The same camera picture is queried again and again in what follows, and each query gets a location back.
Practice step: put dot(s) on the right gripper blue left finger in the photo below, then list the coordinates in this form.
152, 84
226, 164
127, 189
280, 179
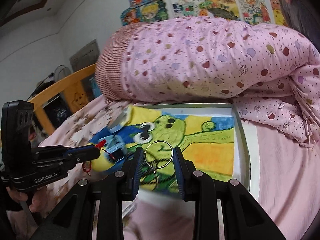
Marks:
132, 169

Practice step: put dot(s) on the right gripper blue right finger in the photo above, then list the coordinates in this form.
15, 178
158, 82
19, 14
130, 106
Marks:
184, 171

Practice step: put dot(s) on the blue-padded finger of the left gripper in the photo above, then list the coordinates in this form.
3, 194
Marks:
88, 152

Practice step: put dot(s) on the person's left hand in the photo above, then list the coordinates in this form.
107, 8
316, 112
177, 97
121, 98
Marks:
39, 200

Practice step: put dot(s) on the green frog drawing towel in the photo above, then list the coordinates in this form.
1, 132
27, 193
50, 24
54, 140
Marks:
207, 141

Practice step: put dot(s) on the grey tray box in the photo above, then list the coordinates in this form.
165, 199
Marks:
241, 165

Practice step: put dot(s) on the standing fan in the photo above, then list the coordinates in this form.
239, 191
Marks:
59, 73

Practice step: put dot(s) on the grey door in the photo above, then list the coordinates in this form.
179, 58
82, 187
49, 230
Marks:
86, 56

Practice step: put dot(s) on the pink floral bed sheet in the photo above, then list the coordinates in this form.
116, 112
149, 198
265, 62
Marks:
287, 186

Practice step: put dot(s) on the pink apple-print quilt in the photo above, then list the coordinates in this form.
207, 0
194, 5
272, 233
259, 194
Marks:
270, 72

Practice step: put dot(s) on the wooden bed frame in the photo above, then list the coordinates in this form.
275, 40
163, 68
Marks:
72, 89

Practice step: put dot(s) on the wall of children's drawings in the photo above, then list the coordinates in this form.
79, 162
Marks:
249, 11

